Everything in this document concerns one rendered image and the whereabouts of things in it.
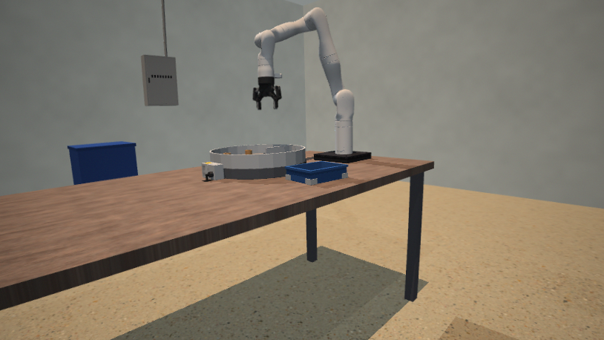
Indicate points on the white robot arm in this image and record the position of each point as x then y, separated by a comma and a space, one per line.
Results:
343, 98

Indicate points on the blue crate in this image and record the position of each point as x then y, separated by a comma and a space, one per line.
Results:
316, 172

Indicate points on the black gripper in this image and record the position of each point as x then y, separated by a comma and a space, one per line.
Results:
266, 82

